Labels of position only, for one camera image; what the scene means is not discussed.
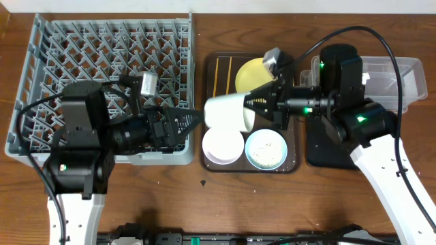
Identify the white pink bowl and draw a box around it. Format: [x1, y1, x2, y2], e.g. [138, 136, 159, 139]
[202, 128, 245, 165]

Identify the black waste tray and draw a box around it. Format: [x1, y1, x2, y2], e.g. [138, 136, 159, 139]
[306, 118, 358, 170]

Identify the clear plastic bin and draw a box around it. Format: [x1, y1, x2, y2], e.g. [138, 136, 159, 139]
[300, 56, 428, 112]

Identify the dark brown serving tray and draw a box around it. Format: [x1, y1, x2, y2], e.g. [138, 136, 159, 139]
[201, 52, 302, 174]

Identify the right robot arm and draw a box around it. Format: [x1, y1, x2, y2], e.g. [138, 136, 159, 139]
[244, 44, 435, 244]

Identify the black equipment rail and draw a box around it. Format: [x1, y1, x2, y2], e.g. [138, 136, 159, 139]
[96, 223, 400, 245]

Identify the light blue bowl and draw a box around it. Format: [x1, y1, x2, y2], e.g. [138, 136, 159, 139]
[245, 129, 288, 171]

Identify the white paper cup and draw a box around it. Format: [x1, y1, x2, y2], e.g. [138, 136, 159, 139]
[204, 93, 255, 133]

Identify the grey dishwasher rack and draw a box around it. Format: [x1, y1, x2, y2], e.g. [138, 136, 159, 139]
[5, 13, 195, 166]

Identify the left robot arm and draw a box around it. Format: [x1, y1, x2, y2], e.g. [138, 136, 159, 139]
[43, 76, 204, 244]

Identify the yellow plate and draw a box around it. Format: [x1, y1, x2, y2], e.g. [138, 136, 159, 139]
[235, 58, 276, 94]

